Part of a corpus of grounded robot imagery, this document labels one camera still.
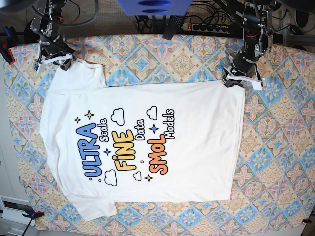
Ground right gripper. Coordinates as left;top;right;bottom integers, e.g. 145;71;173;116
37;34;74;71

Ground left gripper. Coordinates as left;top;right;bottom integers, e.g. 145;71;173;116
222;50;264;88

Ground white printed T-shirt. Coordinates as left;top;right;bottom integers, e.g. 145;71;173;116
40;60;245;221

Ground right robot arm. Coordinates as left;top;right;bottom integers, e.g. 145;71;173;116
30;0;76;73

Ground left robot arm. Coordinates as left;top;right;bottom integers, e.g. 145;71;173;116
222;0;276;91

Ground blue clamp upper left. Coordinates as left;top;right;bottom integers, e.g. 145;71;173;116
0;26;15;65

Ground blue clamp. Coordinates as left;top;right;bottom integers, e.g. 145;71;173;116
0;26;15;65
22;210;45;236

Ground black power strip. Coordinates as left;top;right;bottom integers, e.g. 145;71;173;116
182;23;231;33

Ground colourful patterned tablecloth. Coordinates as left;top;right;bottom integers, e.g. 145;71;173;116
0;34;315;236

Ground blue clamp lower left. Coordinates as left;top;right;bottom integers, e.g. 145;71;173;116
22;210;45;236

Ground white cabinet lower left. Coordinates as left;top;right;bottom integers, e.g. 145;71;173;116
0;195;35;236

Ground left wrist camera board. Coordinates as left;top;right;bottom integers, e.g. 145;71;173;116
252;80;264;91

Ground black camera stand bracket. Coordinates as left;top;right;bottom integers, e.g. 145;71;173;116
162;15;184;40

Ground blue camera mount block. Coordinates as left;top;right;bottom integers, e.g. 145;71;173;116
117;0;192;16

